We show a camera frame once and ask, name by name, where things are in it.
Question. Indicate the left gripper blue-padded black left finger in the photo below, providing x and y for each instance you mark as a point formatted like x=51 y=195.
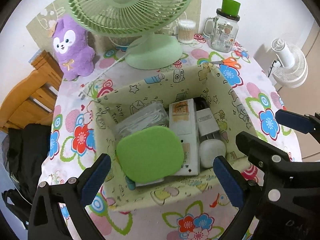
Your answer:
x=46 y=220

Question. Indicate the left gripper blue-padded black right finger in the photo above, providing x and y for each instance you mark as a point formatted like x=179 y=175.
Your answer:
x=246 y=195

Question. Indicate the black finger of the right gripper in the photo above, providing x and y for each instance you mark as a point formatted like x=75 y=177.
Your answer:
x=262 y=154

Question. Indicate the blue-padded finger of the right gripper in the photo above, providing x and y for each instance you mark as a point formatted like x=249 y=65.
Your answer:
x=303 y=123

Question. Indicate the white oval case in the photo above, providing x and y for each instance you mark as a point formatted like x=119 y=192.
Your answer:
x=209 y=150

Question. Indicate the white 45W charger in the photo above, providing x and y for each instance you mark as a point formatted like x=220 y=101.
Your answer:
x=207 y=126

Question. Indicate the white remote control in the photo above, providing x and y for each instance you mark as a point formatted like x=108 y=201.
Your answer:
x=182 y=121

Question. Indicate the green oval case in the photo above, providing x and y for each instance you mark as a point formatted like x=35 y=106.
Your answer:
x=150 y=154

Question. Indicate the clear plastic bag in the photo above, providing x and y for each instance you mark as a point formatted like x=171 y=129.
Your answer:
x=152 y=115

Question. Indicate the black key fob with key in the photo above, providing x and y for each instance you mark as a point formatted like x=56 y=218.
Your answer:
x=200 y=103

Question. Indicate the white floor fan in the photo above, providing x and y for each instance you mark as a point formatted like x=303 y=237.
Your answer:
x=291 y=67

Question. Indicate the black clothing on chair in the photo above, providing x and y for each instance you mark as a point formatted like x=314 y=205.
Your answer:
x=25 y=151

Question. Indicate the floral tablecloth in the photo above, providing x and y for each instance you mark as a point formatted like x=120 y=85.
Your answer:
x=72 y=143

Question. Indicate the wooden chair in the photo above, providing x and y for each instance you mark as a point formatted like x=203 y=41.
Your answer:
x=31 y=101

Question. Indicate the glass jar with green lid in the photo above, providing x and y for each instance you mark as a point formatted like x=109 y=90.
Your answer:
x=223 y=28

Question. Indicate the cotton swab container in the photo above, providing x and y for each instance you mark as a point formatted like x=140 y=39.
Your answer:
x=186 y=31

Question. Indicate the purple plush toy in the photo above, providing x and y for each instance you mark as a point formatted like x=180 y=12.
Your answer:
x=70 y=44

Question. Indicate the green desk fan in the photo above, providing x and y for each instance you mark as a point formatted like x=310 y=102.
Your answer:
x=140 y=19

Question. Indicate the orange handled scissors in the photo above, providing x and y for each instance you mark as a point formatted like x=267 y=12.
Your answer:
x=230 y=61

